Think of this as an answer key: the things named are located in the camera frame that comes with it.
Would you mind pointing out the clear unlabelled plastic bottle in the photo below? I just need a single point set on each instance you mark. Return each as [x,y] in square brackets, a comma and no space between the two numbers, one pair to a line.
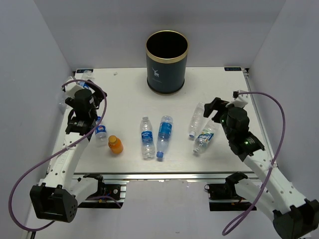
[197,120]

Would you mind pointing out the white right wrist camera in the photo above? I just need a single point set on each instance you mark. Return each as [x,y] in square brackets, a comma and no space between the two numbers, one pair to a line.
[240,99]

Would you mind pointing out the blue cap blue label bottle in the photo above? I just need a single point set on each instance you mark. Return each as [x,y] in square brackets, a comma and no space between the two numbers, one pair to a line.
[165,129]

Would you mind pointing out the blue label bottle far left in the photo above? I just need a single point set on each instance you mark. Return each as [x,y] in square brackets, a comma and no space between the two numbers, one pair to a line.
[83,84]

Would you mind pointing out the dark blue gold-rimmed bin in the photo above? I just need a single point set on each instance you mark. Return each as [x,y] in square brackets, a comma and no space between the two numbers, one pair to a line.
[166,54]

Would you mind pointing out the clear bottle blue label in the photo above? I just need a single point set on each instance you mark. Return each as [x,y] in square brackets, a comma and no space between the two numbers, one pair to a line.
[148,147]

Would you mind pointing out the blue corner sticker right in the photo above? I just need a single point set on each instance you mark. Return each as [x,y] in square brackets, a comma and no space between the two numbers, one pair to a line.
[232,69]

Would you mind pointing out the clear bottle at left wall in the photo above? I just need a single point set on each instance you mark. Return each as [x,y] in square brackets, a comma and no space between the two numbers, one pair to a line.
[62,105]

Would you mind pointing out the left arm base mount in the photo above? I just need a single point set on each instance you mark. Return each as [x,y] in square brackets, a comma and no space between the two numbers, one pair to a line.
[104,193]

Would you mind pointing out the clear bottle white green label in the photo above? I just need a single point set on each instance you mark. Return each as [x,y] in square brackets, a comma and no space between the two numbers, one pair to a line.
[207,134]

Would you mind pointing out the blue corner sticker left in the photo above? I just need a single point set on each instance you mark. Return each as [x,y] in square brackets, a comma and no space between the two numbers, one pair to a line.
[79,71]

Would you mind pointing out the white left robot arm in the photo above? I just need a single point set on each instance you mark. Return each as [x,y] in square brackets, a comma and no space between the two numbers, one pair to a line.
[56,198]

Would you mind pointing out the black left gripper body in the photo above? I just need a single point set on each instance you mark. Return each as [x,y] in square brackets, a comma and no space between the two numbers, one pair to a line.
[69,101]

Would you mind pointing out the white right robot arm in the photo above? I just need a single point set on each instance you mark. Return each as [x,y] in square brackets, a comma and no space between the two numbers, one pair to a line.
[290,212]

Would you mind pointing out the blue corner sticker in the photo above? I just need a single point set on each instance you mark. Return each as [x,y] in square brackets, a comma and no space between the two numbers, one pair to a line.
[79,71]
[232,69]

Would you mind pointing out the small orange juice bottle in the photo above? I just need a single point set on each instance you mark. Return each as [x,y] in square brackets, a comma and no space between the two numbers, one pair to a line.
[115,144]

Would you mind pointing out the pepsi label clear bottle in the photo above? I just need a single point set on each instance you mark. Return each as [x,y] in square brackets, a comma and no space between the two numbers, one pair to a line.
[100,134]

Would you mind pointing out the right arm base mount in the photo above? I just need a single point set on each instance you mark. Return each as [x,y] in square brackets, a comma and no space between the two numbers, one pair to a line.
[223,196]

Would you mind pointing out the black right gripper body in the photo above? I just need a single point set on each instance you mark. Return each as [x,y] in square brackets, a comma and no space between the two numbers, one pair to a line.
[223,118]

